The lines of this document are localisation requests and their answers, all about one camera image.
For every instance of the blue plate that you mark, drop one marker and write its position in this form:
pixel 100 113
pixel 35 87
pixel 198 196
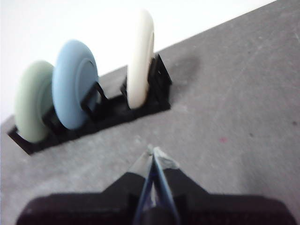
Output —
pixel 70 89

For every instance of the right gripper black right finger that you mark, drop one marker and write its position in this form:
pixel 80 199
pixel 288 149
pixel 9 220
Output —
pixel 222 208

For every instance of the cream plate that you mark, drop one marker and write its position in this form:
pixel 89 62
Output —
pixel 138 70

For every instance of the green plate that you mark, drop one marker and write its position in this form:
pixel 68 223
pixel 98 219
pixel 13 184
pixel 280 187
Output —
pixel 30 105

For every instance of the black plate rack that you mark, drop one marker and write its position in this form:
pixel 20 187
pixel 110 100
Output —
pixel 112 113

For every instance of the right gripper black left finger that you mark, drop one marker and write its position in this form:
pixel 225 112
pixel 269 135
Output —
pixel 93 208

